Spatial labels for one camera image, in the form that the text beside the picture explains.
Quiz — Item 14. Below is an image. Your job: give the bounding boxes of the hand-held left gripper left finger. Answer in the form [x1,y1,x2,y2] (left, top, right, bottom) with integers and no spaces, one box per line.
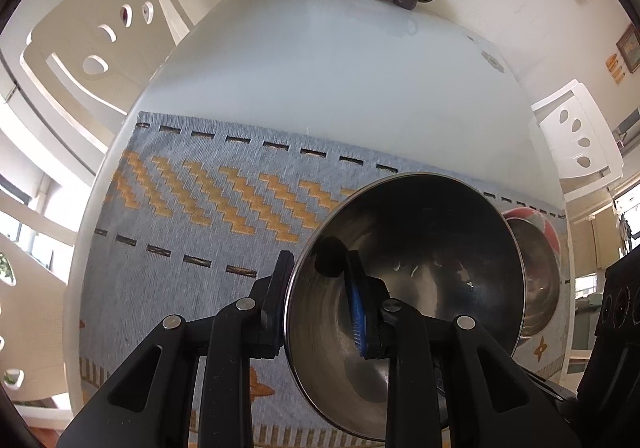
[57,250,296,448]

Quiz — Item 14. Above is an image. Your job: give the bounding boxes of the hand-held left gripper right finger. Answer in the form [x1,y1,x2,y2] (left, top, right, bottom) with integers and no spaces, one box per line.
[344,250,581,448]

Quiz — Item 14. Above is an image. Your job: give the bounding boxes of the blue steel-lined bowl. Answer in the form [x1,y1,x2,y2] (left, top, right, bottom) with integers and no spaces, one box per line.
[284,172,527,441]

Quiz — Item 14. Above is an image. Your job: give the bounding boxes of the pink steel-lined bowl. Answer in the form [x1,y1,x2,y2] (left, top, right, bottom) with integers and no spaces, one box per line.
[500,208,560,338]

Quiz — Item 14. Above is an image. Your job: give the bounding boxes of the patterned blue table cloth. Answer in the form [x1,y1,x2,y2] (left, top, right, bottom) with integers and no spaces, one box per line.
[79,110,571,448]

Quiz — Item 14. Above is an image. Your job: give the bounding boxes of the small framed picture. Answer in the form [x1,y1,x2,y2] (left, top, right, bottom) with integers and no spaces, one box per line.
[616,24,640,74]

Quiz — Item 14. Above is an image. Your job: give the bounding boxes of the yellow wall ornament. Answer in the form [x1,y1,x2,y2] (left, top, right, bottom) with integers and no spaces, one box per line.
[606,53,627,81]

